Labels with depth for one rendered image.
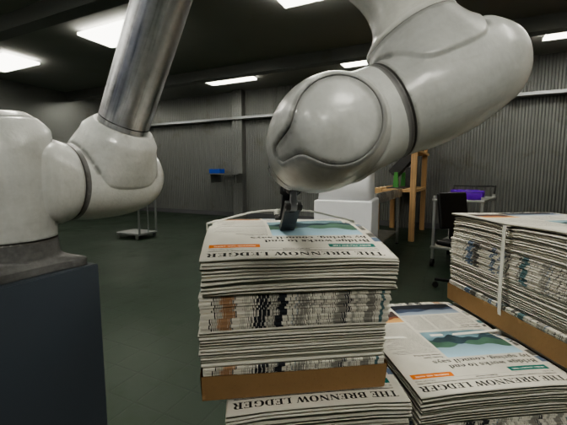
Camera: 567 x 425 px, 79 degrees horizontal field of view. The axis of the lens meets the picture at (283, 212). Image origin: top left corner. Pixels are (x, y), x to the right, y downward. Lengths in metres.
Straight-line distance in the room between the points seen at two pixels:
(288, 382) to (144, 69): 0.60
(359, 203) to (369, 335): 2.89
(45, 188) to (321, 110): 0.54
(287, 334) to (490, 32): 0.44
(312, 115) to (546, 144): 8.01
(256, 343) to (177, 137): 10.52
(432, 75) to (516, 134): 7.82
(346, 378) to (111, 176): 0.56
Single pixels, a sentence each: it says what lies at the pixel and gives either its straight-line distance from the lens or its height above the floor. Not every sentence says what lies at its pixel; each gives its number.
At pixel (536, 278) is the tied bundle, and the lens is 0.82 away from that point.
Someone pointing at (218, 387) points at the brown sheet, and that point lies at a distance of 0.58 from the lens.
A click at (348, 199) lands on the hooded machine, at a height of 0.92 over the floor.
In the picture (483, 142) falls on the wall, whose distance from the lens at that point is 8.11.
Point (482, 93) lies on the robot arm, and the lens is 0.39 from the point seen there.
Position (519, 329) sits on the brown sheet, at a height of 0.86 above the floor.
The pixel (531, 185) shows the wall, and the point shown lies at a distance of 8.19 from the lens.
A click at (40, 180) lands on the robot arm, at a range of 0.71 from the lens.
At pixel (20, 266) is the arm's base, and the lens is 0.70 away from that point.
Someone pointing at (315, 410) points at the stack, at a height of 0.82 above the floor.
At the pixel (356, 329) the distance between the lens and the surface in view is 0.57.
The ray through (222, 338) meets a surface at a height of 0.93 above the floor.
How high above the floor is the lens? 1.17
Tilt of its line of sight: 6 degrees down
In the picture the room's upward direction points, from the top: straight up
